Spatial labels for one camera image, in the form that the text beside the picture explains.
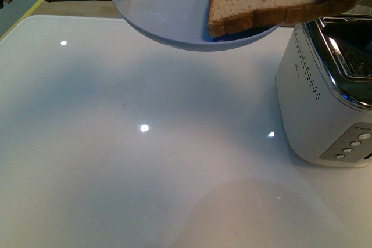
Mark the white chrome toaster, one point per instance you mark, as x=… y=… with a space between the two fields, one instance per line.
x=323 y=86

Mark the light blue round plate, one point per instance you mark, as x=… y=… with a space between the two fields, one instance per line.
x=182 y=24

